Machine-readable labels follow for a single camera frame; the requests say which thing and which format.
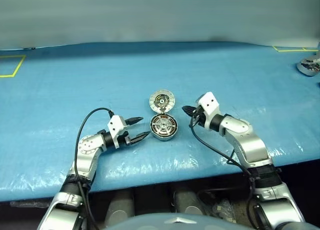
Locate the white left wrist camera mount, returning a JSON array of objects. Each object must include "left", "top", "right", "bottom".
[{"left": 107, "top": 114, "right": 126, "bottom": 150}]

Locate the motor housing with copper windings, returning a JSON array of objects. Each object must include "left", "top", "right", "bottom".
[{"left": 149, "top": 114, "right": 179, "bottom": 142}]

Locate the grey domed shape with emblem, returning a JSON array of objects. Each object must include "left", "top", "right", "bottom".
[{"left": 104, "top": 213, "right": 253, "bottom": 230}]

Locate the spoked silver rotor black rim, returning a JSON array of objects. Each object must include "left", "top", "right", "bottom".
[{"left": 151, "top": 116, "right": 176, "bottom": 136}]

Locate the shiny chrome metal part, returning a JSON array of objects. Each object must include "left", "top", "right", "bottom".
[{"left": 295, "top": 49, "right": 320, "bottom": 78}]

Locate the blue plastic table cover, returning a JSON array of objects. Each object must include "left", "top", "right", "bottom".
[{"left": 0, "top": 41, "right": 320, "bottom": 203}]

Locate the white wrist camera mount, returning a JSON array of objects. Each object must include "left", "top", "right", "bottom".
[
  {"left": 196, "top": 91, "right": 222, "bottom": 130},
  {"left": 107, "top": 114, "right": 126, "bottom": 150}
]

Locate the silver motor lid circuit board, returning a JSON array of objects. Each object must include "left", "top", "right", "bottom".
[{"left": 148, "top": 89, "right": 175, "bottom": 115}]

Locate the grey rounded cylinder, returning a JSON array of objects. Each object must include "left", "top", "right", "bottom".
[
  {"left": 106, "top": 189, "right": 136, "bottom": 227},
  {"left": 172, "top": 187, "right": 205, "bottom": 216}
]

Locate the clear plastic bag of parts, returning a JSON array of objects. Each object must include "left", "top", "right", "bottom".
[{"left": 199, "top": 192, "right": 238, "bottom": 223}]

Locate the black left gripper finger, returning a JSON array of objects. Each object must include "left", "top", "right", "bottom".
[
  {"left": 129, "top": 131, "right": 151, "bottom": 144},
  {"left": 124, "top": 116, "right": 145, "bottom": 127}
]

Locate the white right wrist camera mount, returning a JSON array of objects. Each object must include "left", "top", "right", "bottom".
[{"left": 196, "top": 91, "right": 222, "bottom": 130}]

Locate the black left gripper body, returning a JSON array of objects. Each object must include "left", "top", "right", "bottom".
[{"left": 118, "top": 118, "right": 133, "bottom": 147}]

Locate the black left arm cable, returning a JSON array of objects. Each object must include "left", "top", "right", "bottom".
[{"left": 74, "top": 107, "right": 115, "bottom": 230}]

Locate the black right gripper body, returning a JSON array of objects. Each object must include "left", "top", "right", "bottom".
[{"left": 191, "top": 105, "right": 207, "bottom": 128}]

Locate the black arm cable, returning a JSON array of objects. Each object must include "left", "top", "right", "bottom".
[
  {"left": 74, "top": 107, "right": 115, "bottom": 230},
  {"left": 189, "top": 114, "right": 260, "bottom": 226}
]

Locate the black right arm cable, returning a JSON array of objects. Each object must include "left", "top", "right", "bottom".
[{"left": 189, "top": 114, "right": 260, "bottom": 226}]

